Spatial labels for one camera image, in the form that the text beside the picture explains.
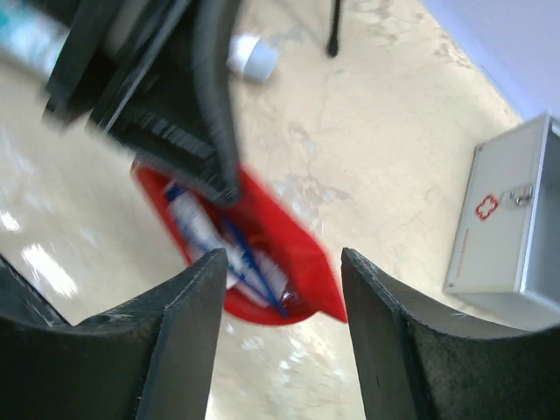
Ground black perforated music stand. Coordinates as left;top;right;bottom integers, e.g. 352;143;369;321
325;0;342;58

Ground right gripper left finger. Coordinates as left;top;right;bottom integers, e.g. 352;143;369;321
1;250;226;419

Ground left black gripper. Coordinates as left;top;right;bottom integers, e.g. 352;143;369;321
41;1;242;207

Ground red first aid pouch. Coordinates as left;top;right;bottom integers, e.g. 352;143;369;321
130;159;349;327

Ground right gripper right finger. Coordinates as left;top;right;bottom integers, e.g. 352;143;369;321
341;248;559;420

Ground blue plastic tweezers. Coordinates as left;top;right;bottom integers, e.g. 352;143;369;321
222;217;288;318

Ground grey compartment tray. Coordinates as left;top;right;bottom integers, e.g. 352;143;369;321
1;1;70;81

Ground grey metal case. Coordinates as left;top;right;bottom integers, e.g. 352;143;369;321
444;113;559;331

